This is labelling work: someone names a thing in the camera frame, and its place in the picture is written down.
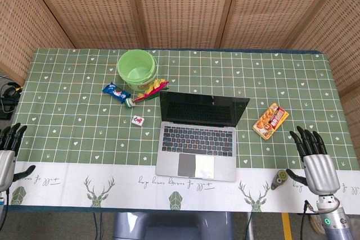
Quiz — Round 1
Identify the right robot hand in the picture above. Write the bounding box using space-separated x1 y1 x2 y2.
286 126 340 196

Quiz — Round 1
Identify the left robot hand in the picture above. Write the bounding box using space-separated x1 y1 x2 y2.
0 123 37 192

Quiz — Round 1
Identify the silver laptop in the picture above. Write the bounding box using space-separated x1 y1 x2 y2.
155 91 251 183

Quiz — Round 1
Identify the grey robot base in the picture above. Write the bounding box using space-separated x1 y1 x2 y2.
112 211 235 240

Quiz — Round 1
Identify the grey roller wheel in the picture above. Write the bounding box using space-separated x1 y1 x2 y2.
271 169 288 191

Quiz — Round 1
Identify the yellow snack box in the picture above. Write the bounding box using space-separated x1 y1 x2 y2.
252 102 290 141

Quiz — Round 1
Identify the green checked tablecloth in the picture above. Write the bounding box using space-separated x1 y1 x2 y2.
6 48 360 214

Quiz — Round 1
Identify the blue cookie packet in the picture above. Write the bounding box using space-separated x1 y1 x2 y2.
102 82 132 104

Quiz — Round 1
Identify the white mahjong tile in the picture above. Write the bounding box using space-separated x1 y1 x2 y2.
131 115 146 127

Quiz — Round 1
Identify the colourful feather shuttlecock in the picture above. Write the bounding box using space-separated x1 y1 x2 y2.
124 77 170 109

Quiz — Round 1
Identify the green plastic bucket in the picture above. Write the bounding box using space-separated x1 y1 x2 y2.
117 49 158 92

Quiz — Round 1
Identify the woven folding screen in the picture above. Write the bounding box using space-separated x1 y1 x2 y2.
0 0 360 94

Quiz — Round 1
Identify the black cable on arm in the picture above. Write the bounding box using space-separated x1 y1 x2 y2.
299 200 320 240

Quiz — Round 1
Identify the black equipment with cables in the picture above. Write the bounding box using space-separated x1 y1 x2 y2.
0 73 23 120

